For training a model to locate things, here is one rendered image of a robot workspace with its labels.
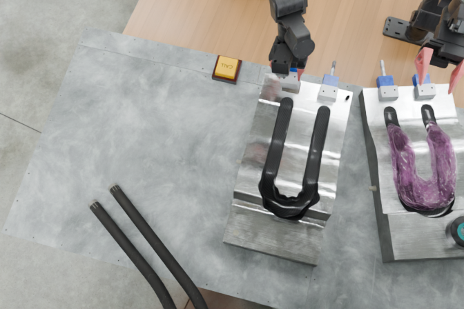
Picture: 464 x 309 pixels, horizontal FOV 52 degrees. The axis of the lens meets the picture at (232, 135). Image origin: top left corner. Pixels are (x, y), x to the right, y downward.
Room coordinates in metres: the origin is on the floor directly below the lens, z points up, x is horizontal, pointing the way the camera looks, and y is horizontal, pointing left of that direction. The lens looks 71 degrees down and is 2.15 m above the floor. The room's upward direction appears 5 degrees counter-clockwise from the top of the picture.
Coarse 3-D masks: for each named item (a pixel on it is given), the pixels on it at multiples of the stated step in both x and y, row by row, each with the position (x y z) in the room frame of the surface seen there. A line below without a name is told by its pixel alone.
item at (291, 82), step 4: (292, 68) 0.59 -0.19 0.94; (296, 68) 0.59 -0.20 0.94; (292, 72) 0.58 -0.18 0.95; (296, 72) 0.57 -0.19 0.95; (288, 76) 0.57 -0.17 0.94; (292, 76) 0.57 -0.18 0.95; (296, 76) 0.56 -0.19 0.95; (280, 80) 0.56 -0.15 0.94; (284, 80) 0.56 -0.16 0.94; (288, 80) 0.56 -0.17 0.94; (292, 80) 0.55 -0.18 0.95; (296, 80) 0.55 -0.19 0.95; (280, 84) 0.56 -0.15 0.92; (284, 84) 0.55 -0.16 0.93; (288, 84) 0.55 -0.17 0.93; (292, 84) 0.54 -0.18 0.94; (296, 84) 0.54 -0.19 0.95; (288, 88) 0.56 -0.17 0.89; (292, 88) 0.55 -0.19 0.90; (296, 88) 0.55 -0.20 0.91
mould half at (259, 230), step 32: (288, 96) 0.53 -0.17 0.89; (256, 128) 0.44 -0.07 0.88; (288, 128) 0.43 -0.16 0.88; (256, 160) 0.34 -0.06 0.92; (288, 160) 0.34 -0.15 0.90; (256, 192) 0.25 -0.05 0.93; (288, 192) 0.24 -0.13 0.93; (320, 192) 0.23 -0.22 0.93; (256, 224) 0.18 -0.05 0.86; (288, 224) 0.17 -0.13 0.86; (320, 224) 0.16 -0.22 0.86; (288, 256) 0.09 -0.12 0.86
